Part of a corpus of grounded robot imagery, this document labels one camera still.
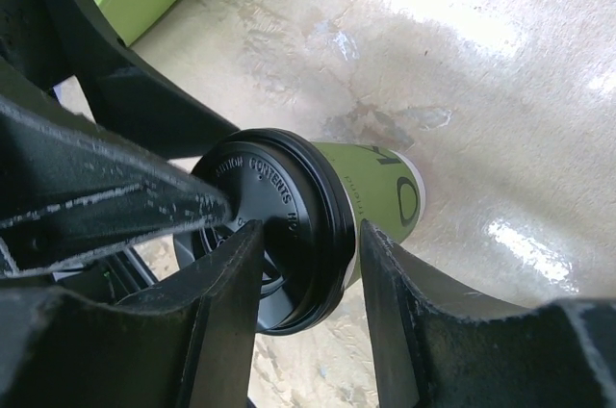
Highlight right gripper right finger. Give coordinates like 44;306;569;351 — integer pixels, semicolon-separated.
360;222;615;407

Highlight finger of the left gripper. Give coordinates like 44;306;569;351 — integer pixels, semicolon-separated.
1;62;231;278
1;0;238;159

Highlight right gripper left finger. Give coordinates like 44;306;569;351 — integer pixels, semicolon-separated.
1;222;264;407

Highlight black plastic cup lid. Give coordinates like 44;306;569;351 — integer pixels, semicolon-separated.
173;129;356;336

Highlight green paper coffee cup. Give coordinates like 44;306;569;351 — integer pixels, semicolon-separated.
306;142;425;295

